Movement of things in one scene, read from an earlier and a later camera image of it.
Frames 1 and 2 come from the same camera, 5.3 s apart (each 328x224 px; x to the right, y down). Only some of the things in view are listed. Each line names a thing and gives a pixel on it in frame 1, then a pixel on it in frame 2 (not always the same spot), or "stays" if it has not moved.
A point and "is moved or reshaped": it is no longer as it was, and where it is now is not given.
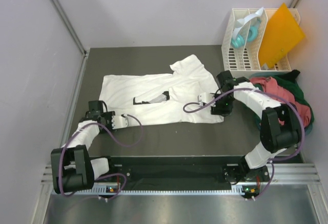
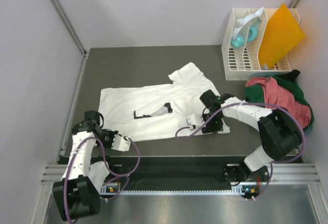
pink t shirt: (270, 85) stays
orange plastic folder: (282, 34) stays
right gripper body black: (223, 106) -> (214, 124)
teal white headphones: (247, 30) stays
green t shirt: (289, 79) stays
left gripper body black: (107, 117) -> (106, 137)
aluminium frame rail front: (288, 177) stays
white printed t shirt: (170, 98) is moved or reshaped
